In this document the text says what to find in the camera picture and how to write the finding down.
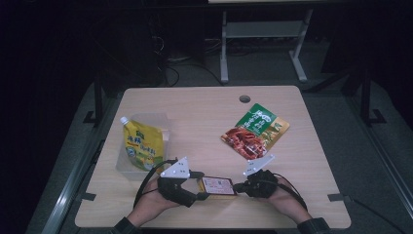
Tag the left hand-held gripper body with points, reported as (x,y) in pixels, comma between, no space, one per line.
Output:
(177,187)

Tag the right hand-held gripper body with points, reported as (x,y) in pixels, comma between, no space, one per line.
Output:
(261,183)

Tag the small brown box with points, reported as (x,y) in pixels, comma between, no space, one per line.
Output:
(218,186)

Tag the green and red snack packet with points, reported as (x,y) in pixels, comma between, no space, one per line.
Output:
(256,133)

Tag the yellow spouted pouch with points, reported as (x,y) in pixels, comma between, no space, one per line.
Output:
(142,146)

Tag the clear plastic container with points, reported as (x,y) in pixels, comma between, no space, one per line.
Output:
(128,165)

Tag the person's left hand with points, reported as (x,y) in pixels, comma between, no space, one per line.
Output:
(149,204)

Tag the black metal stand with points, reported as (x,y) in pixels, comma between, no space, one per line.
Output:
(366,97)
(98,104)

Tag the aluminium rail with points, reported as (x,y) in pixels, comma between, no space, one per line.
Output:
(386,165)
(74,182)

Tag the white metal desk frame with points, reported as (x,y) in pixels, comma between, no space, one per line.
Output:
(263,29)

